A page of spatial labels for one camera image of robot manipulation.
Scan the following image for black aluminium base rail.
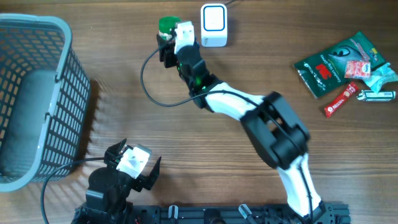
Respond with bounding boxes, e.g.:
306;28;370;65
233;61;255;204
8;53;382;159
124;203;351;224

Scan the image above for red tissue packet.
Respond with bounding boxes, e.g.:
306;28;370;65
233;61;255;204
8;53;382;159
345;60;371;80

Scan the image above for green 3M gloves package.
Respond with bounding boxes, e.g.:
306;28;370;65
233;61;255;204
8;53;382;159
294;32;386;98

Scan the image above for green lid spice jar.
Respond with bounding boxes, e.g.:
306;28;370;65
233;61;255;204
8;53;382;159
159;16;181;40

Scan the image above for green white gum pack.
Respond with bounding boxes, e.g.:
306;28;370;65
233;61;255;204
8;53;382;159
356;90;396;102

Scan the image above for grey plastic shopping basket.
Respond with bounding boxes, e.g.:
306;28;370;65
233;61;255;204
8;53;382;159
1;14;91;192

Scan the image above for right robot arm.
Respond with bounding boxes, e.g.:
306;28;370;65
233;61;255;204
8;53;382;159
156;35;322;223

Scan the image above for red Nescafe coffee stick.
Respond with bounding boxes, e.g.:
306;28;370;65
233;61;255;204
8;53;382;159
324;82;358;118

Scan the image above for light green wipes packet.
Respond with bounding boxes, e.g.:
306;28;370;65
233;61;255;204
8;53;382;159
364;62;397;93

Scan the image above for white barcode scanner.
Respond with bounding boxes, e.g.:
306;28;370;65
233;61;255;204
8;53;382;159
200;3;228;47

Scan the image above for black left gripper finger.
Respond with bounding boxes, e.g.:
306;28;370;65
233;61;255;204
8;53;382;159
104;139;127;162
142;157;162;190

